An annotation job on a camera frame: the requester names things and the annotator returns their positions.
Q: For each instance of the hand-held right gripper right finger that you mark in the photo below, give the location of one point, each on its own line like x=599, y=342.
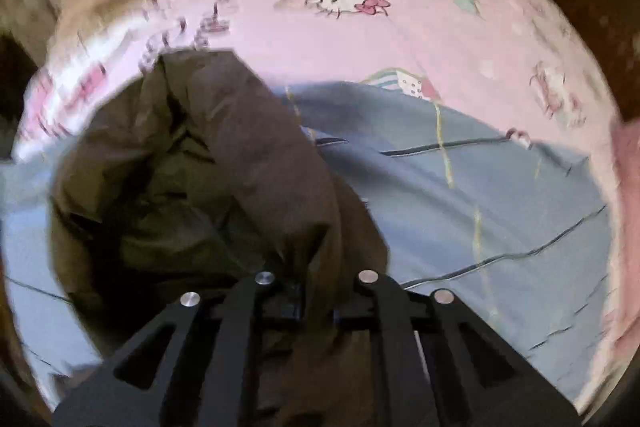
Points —
x=385, y=307

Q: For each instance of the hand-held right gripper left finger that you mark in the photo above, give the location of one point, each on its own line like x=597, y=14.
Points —
x=240, y=307

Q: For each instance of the dark brown jacket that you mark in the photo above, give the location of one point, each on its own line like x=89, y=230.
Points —
x=210, y=167

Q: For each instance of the grey-blue striped bed sheet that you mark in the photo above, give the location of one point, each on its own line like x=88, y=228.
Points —
x=475, y=217

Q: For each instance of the pink cartoon cat blanket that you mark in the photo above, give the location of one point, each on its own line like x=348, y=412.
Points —
x=400, y=37

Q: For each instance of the dark wooden bed frame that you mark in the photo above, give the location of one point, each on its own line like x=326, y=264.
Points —
x=590, y=7

